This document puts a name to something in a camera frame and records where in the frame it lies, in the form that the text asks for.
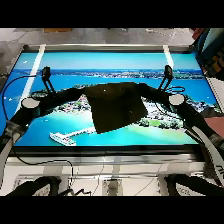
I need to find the black garment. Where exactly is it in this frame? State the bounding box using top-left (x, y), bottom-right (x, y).
top-left (82, 81), bottom-right (149, 135)

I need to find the silver frame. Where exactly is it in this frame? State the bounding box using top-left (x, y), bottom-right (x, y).
top-left (5, 43), bottom-right (224, 197)

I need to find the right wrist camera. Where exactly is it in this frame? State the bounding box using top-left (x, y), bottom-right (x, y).
top-left (158, 64), bottom-right (175, 91)

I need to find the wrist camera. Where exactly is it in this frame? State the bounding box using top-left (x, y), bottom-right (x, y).
top-left (40, 66), bottom-right (57, 95)
top-left (158, 64), bottom-right (175, 91)

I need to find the black cable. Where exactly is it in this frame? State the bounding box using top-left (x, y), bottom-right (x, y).
top-left (164, 85), bottom-right (186, 95)
top-left (1, 75), bottom-right (75, 197)

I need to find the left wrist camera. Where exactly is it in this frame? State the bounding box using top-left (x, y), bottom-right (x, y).
top-left (40, 66), bottom-right (57, 95)

